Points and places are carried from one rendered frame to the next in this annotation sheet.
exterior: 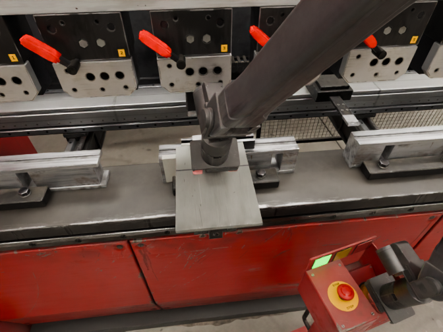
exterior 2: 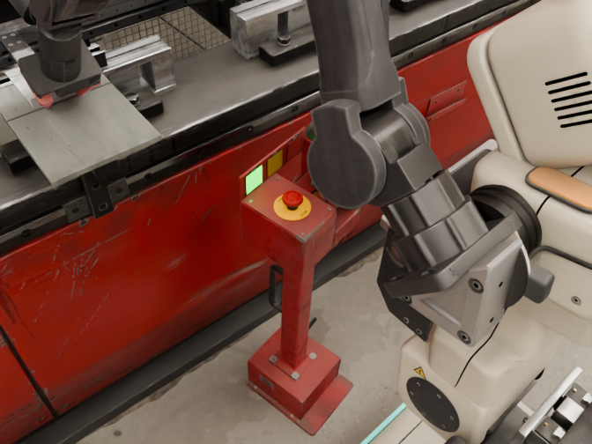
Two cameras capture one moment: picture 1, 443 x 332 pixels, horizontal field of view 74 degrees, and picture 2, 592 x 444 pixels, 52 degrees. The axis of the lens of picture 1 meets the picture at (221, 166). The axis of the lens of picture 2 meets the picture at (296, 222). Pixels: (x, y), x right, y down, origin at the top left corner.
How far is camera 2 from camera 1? 0.41 m
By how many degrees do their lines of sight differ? 24
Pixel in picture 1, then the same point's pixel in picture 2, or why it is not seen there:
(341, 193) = (247, 92)
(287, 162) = (162, 74)
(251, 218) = (144, 136)
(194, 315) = (114, 402)
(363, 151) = (254, 29)
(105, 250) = not seen: outside the picture
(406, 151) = (305, 17)
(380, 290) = not seen: hidden behind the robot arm
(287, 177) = (171, 97)
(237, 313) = (181, 364)
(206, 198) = (72, 136)
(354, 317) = (311, 220)
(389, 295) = not seen: hidden behind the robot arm
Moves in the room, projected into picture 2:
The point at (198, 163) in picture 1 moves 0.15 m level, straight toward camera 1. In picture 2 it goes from (44, 84) to (90, 138)
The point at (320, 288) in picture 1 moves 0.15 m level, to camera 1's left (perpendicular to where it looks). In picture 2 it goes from (265, 210) to (193, 241)
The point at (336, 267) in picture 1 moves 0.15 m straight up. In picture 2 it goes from (275, 182) to (276, 123)
